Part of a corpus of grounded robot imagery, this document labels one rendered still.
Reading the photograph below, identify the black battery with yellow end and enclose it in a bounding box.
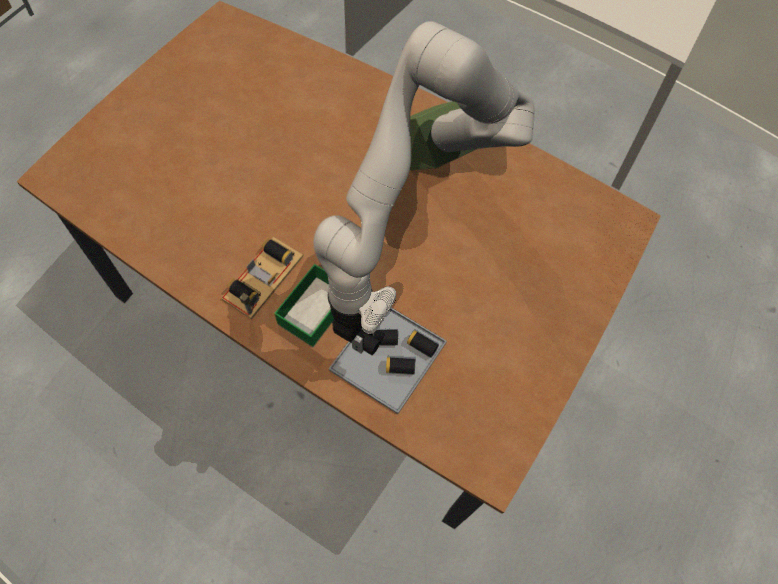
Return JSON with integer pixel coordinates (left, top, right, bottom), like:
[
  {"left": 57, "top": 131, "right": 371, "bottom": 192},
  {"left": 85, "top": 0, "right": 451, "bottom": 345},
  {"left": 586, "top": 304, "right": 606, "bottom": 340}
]
[
  {"left": 407, "top": 331, "right": 439, "bottom": 358},
  {"left": 229, "top": 280, "right": 259, "bottom": 300},
  {"left": 374, "top": 330, "right": 398, "bottom": 345},
  {"left": 386, "top": 357, "right": 415, "bottom": 375},
  {"left": 357, "top": 329, "right": 381, "bottom": 355},
  {"left": 264, "top": 240, "right": 291, "bottom": 265}
]

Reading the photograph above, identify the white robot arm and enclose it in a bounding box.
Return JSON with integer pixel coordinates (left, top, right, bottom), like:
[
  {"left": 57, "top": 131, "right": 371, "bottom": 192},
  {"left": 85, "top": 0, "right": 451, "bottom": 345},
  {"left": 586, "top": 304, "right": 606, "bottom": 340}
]
[{"left": 314, "top": 21, "right": 534, "bottom": 300}]

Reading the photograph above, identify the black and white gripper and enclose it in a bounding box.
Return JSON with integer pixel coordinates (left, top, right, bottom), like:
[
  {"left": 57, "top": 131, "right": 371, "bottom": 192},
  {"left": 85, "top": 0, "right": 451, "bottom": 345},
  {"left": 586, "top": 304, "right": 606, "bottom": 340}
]
[{"left": 328, "top": 282, "right": 396, "bottom": 354}]

